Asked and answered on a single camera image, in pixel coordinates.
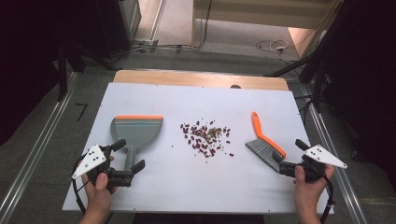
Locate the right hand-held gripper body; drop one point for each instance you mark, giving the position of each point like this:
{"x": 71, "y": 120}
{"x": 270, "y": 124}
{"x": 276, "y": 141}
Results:
{"x": 322, "y": 155}

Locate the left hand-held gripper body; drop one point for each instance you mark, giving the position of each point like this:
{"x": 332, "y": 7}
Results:
{"x": 93, "y": 158}

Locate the orange brush with grey bristles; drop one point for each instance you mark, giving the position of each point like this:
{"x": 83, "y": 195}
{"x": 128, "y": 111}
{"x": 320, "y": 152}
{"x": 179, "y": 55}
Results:
{"x": 264, "y": 146}

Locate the grey dustpan with orange edge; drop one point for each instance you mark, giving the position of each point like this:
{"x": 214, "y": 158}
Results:
{"x": 137, "y": 132}

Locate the pile of red beans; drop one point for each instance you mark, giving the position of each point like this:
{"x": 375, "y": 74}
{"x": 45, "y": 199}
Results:
{"x": 205, "y": 138}

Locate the person's left hand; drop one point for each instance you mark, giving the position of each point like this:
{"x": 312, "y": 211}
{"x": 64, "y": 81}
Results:
{"x": 99, "y": 196}

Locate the person's right hand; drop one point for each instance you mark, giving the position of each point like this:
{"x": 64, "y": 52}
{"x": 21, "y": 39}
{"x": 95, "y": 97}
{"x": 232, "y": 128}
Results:
{"x": 311, "y": 196}

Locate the black metal stand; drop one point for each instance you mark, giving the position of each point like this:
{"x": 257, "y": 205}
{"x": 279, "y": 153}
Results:
{"x": 311, "y": 62}
{"x": 62, "y": 71}

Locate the wooden table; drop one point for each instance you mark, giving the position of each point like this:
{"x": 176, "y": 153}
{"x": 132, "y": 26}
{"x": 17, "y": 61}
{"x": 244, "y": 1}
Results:
{"x": 199, "y": 79}

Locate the grey power strip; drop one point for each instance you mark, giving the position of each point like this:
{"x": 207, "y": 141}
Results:
{"x": 146, "y": 43}

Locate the black cabinet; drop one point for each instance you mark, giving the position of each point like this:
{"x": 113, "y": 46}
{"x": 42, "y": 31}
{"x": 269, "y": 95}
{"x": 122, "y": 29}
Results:
{"x": 115, "y": 25}

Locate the beige wooden furniture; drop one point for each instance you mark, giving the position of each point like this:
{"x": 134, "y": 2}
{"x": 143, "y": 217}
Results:
{"x": 264, "y": 14}

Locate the aluminium floor rail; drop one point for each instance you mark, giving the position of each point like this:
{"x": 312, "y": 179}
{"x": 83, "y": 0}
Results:
{"x": 37, "y": 146}
{"x": 336, "y": 174}

